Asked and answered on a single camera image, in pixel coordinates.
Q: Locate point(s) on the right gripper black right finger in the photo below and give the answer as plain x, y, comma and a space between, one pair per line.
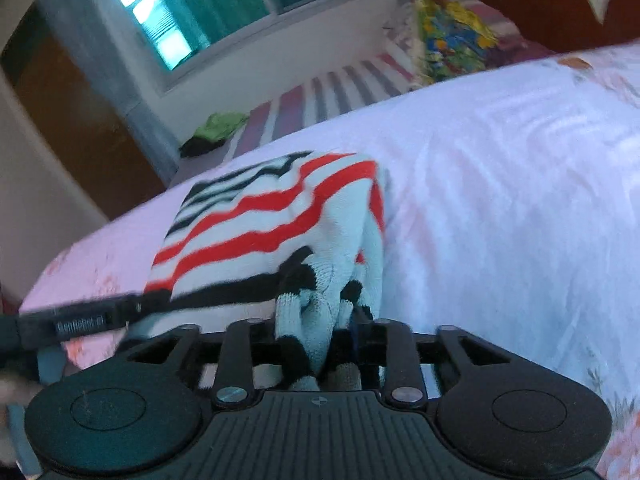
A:
388, 361

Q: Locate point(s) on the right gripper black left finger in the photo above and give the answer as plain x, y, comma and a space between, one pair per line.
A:
244, 368

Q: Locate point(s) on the red black striped white sweater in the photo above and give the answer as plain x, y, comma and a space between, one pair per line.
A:
297, 239

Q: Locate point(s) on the green and black clothes pile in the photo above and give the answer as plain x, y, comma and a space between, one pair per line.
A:
213, 134

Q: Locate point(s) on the brown wooden door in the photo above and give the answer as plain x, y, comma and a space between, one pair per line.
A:
81, 128

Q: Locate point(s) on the striped purple white bed sheet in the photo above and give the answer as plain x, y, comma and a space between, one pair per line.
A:
318, 99

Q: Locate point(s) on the grey curtain left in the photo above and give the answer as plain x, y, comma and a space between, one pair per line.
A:
80, 27

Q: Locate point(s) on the colourful floral pillow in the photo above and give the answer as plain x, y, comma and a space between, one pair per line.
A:
449, 41

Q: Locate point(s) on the red heart-shaped headboard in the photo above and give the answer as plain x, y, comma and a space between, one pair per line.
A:
550, 0

